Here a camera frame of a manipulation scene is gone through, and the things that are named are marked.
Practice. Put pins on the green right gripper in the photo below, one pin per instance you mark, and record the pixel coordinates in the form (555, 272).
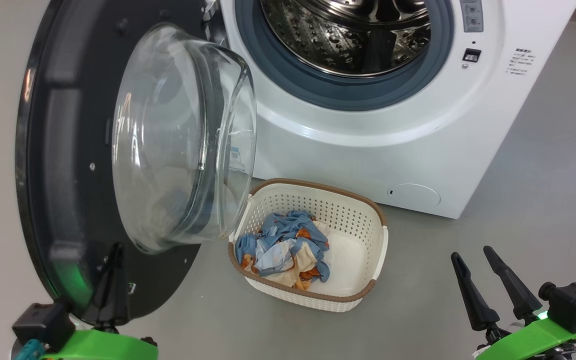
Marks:
(533, 340)

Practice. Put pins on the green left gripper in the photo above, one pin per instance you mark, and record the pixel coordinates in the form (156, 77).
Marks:
(98, 347)

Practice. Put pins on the black round glass washer door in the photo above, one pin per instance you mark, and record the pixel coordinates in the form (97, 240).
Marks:
(68, 200)

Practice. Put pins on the cream laundry basket brown rim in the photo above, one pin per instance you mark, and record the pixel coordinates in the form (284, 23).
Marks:
(353, 265)

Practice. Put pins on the white front-load washing machine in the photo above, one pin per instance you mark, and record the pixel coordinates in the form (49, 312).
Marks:
(368, 150)

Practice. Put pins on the black door lock socket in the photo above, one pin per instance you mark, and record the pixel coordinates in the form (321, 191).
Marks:
(471, 55)

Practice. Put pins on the round white filter cover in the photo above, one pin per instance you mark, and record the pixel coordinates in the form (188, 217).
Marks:
(413, 195)

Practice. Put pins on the blue white energy label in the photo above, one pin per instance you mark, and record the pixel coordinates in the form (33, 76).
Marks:
(235, 157)

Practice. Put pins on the grey warning label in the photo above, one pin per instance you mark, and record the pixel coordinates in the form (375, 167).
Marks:
(471, 15)

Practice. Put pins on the steel washer drum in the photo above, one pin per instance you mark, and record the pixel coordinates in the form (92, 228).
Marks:
(348, 40)

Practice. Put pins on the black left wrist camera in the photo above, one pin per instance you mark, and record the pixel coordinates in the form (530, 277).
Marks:
(43, 325)

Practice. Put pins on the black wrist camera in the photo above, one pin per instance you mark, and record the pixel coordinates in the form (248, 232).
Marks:
(573, 305)
(43, 325)

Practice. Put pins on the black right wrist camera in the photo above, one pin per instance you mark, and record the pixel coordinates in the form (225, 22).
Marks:
(573, 305)

